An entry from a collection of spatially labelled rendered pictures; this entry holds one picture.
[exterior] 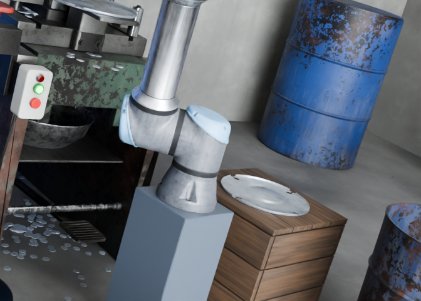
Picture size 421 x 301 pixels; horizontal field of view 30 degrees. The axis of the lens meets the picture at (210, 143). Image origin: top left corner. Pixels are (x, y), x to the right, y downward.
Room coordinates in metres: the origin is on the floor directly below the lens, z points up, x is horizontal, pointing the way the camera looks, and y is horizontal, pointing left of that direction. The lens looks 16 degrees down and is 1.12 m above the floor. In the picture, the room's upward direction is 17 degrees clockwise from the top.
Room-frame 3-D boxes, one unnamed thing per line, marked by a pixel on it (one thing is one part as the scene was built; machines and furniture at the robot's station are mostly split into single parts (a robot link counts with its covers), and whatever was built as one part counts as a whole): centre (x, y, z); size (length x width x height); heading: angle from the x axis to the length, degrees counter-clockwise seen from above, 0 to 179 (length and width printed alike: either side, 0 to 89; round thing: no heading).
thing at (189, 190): (1.83, 0.02, 0.50); 0.15 x 0.15 x 0.10
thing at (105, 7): (2.30, 0.46, 0.78); 0.29 x 0.29 x 0.01
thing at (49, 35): (2.39, 0.55, 0.68); 0.45 x 0.30 x 0.06; 134
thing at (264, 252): (2.34, -0.21, 0.18); 0.40 x 0.38 x 0.35; 50
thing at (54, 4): (2.38, 0.54, 0.76); 0.15 x 0.09 x 0.05; 134
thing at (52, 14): (2.39, 0.55, 0.72); 0.20 x 0.16 x 0.03; 134
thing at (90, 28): (2.26, 0.42, 0.72); 0.25 x 0.14 x 0.14; 44
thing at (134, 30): (2.42, 0.33, 0.75); 0.03 x 0.03 x 0.10; 44
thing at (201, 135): (1.83, 0.03, 0.62); 0.13 x 0.12 x 0.14; 95
